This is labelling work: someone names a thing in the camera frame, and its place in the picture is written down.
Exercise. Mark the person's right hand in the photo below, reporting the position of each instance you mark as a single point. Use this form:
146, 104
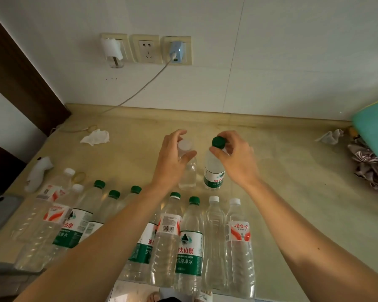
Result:
241, 163

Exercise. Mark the person's left hand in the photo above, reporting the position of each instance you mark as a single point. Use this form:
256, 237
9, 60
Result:
168, 166

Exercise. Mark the white-cap clear bottle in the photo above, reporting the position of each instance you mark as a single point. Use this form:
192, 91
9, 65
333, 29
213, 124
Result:
189, 176

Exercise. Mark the green-cap water bottle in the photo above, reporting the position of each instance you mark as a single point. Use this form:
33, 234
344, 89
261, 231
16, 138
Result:
212, 166

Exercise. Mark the row of bottles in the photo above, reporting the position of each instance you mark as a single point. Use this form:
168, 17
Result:
189, 248

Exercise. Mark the person's right forearm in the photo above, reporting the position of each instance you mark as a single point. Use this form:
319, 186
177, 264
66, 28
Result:
318, 248

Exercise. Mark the person's left forearm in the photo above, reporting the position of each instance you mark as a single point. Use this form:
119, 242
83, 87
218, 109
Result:
91, 257

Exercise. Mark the person's left foot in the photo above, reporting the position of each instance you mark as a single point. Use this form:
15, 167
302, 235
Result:
152, 297

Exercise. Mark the person's black shorts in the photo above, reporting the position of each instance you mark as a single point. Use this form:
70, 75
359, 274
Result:
170, 300

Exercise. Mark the beige table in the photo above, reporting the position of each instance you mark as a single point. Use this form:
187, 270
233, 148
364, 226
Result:
286, 185

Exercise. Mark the crumpled white tissue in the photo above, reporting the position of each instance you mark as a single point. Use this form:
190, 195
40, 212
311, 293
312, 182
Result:
330, 137
96, 137

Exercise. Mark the tan rubber band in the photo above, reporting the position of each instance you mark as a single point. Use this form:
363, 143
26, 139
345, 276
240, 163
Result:
75, 176

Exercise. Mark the blue-grey plug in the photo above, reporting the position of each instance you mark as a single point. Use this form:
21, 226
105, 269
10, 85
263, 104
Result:
177, 51

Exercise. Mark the clear bag of brown snacks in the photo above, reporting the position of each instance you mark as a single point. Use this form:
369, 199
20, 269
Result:
368, 163

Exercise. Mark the white plastic handheld device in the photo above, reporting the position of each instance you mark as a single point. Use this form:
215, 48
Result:
37, 174

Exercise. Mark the white charger plug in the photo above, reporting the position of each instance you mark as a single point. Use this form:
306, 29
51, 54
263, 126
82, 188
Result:
111, 48

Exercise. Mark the white sandal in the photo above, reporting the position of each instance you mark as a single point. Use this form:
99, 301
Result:
204, 297

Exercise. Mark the teal handbag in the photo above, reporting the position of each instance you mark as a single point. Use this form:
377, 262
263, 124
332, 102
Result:
375, 132

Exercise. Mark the grey smartphone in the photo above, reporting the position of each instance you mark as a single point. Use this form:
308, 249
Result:
3, 217

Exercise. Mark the beige wall outlet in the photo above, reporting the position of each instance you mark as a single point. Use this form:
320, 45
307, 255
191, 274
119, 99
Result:
189, 50
147, 49
129, 48

